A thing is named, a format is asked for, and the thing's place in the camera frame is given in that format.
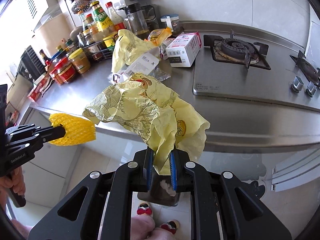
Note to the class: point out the red cap sauce bottle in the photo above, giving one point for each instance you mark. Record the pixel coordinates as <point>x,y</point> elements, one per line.
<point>115,17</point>

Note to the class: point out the white vented appliance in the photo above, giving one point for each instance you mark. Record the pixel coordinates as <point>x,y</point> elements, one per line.
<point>32,2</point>

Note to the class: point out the pink fleece pants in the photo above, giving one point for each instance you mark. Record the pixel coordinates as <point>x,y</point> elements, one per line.
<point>145,230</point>

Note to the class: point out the hanging metal skimmer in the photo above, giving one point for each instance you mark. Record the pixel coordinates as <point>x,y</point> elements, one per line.
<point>79,6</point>

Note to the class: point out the brown bottle orange cap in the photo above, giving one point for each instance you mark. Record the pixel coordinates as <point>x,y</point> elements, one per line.
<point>90,23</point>

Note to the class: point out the white cabinet door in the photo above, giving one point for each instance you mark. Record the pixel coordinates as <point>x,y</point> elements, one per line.
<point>57,160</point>

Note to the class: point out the red white carton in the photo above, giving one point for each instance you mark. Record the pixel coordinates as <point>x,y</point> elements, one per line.
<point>40,88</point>

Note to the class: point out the yellow foam fruit net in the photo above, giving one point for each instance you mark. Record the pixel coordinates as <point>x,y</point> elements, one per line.
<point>80,130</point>

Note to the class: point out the yellow printed plastic bag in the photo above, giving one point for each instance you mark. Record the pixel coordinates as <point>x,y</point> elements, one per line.
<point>140,110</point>

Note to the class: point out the yellow lid paste jar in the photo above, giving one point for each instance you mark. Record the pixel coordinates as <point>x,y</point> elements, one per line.
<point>79,61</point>

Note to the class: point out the jar with white clip lid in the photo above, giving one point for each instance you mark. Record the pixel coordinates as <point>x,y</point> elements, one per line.
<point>171,23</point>

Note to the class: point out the red chili sauce jar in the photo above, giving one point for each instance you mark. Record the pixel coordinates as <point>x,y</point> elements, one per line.
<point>62,72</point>

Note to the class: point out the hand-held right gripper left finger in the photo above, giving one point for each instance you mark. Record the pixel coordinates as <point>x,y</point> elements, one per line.
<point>149,170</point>

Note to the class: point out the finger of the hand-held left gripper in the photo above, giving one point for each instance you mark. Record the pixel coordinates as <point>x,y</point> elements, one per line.
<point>30,130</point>
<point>50,138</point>

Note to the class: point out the black slatted rack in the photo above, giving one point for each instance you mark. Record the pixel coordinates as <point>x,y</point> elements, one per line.
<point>30,63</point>

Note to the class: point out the orange snack packet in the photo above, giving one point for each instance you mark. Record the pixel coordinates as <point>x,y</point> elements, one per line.
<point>160,35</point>

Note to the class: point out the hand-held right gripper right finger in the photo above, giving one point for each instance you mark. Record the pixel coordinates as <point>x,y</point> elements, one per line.
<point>173,172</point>

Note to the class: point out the cartoon print slipper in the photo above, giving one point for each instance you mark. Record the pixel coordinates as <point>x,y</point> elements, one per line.
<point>145,208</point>
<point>170,226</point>

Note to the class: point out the person's left hand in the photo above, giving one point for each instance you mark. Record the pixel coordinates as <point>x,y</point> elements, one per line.
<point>18,180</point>

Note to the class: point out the small yellow tin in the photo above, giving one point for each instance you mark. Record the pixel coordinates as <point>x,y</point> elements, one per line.
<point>109,43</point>

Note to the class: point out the white labelled flat package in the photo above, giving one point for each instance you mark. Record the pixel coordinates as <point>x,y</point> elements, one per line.
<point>140,63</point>

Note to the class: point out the dark sauce bottle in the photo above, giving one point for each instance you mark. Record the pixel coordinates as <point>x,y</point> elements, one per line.
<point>45,57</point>

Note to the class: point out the black burner grate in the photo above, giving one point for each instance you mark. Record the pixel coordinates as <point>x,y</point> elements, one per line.
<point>307,67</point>
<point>235,48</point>

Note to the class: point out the glass oil jar black lid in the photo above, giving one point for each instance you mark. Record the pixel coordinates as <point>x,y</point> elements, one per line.
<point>136,20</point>

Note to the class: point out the white crumpled tissue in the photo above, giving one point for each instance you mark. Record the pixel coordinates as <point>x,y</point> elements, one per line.
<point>167,187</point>

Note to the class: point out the silver stove knob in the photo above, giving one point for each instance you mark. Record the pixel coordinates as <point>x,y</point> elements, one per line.
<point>297,83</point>
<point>311,88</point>

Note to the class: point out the plain yellow plastic bag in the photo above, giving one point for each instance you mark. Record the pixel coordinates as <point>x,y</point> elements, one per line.
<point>127,47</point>

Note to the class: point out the white pink cardboard box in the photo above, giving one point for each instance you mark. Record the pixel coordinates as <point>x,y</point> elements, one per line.
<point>183,51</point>

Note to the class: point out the green label yellow cap bottle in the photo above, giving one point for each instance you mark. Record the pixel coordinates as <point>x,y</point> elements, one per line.
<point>101,17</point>

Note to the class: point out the steel gas stove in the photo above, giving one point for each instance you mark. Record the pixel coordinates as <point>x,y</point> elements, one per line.
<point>250,85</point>

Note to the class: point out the clear plastic wrapper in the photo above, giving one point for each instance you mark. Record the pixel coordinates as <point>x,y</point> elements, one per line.
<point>162,73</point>

